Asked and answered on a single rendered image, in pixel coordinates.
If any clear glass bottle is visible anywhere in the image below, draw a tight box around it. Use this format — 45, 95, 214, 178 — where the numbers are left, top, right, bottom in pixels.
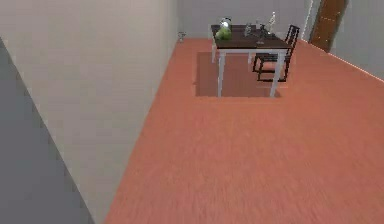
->
268, 11, 278, 34

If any black chair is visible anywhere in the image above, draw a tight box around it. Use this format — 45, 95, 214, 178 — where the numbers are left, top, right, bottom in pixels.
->
252, 24, 301, 83

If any dark table with white legs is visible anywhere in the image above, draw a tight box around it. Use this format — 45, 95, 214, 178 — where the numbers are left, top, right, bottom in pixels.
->
209, 24, 294, 99

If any grey kettle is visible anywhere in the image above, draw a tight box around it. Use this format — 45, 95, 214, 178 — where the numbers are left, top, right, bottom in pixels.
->
219, 17, 233, 30

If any green lettuce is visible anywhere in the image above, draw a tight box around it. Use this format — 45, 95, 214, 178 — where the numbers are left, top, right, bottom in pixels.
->
214, 26, 233, 42

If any brown room door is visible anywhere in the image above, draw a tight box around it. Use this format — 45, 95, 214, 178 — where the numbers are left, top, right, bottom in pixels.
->
308, 0, 350, 54

